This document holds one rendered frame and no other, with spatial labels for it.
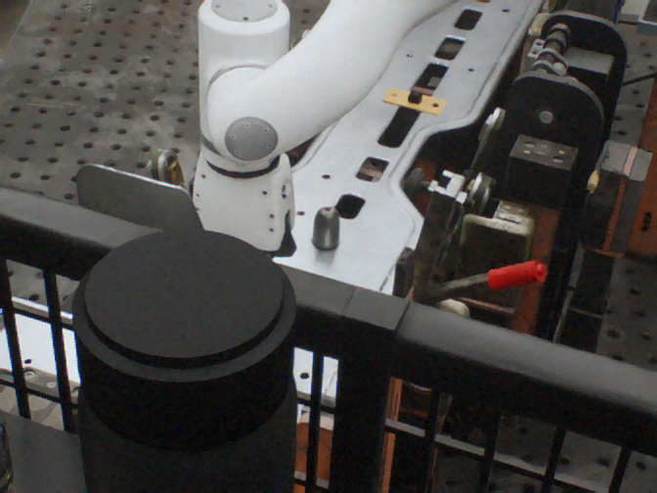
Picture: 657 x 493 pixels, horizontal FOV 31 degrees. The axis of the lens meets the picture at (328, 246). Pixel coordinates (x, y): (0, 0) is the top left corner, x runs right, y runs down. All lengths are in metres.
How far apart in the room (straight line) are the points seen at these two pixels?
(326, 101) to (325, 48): 0.05
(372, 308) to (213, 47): 0.66
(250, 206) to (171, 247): 0.80
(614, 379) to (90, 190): 0.56
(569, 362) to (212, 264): 0.15
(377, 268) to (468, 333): 0.89
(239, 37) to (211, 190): 0.19
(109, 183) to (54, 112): 1.28
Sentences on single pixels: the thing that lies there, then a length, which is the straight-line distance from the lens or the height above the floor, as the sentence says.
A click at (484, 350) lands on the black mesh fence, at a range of 0.44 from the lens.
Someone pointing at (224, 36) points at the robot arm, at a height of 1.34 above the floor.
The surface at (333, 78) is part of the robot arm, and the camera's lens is 1.02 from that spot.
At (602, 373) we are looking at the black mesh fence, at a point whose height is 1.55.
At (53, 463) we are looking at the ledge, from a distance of 0.56.
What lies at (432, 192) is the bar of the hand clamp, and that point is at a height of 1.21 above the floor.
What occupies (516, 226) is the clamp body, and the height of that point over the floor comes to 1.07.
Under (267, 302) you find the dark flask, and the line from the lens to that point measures 0.36.
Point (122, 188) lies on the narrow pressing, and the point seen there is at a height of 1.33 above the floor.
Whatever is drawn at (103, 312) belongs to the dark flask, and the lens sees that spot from 0.36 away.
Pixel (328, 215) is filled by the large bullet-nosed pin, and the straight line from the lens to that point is 1.33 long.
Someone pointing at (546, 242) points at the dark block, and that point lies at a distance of 1.40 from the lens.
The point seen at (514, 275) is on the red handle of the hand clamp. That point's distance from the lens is 1.14.
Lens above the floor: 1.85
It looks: 39 degrees down
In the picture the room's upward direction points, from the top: 4 degrees clockwise
